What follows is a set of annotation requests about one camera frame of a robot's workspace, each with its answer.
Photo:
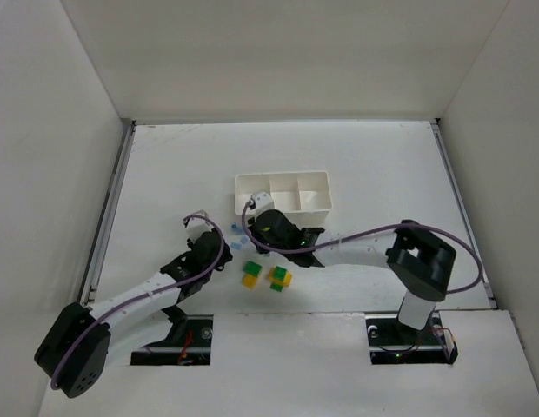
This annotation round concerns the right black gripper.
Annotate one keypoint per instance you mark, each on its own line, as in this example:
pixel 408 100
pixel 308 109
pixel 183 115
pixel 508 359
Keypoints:
pixel 261 234

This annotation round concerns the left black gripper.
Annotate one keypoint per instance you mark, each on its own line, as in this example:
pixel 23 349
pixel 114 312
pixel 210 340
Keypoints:
pixel 196 242

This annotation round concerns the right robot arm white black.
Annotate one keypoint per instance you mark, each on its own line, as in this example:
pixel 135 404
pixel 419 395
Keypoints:
pixel 420 260

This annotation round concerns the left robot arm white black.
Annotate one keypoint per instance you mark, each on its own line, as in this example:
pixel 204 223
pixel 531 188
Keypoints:
pixel 83 340

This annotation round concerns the white three-compartment container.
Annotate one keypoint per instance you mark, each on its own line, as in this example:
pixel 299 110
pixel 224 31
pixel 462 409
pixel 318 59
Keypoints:
pixel 304 197

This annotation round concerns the green yellow lego stack left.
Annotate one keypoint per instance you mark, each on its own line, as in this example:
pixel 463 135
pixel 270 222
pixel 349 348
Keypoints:
pixel 251 273

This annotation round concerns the green yellow lego stack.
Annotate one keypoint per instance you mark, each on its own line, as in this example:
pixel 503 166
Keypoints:
pixel 251 273
pixel 279 278

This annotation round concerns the green yellow lego stack right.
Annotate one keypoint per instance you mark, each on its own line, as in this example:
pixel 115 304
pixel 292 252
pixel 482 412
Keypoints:
pixel 279 278

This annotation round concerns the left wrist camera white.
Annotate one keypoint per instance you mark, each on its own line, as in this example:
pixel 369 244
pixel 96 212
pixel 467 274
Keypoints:
pixel 195 225

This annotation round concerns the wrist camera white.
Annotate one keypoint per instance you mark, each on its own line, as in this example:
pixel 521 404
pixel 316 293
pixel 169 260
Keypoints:
pixel 260 201
pixel 195 225

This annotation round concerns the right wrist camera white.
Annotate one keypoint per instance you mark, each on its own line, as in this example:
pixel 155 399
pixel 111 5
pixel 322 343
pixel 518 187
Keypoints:
pixel 260 201

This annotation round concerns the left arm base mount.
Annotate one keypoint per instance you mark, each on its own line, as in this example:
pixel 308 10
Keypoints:
pixel 186 344

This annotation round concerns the left aluminium table rail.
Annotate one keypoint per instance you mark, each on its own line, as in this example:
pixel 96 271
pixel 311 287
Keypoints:
pixel 98 249

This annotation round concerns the aluminium table rail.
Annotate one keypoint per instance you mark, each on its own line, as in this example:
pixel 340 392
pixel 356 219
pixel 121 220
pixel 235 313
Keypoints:
pixel 436 128
pixel 98 249

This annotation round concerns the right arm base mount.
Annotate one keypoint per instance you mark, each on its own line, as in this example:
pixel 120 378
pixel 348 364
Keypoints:
pixel 392 343

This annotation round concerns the right aluminium table rail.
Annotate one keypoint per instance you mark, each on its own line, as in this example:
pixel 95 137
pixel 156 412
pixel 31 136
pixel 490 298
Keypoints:
pixel 436 128

